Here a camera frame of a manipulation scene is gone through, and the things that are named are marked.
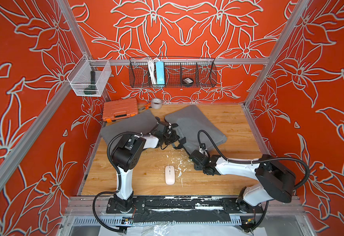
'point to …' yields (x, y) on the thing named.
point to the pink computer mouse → (170, 175)
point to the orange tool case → (120, 108)
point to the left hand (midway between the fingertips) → (180, 136)
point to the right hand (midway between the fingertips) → (198, 161)
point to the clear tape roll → (156, 103)
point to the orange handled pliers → (146, 106)
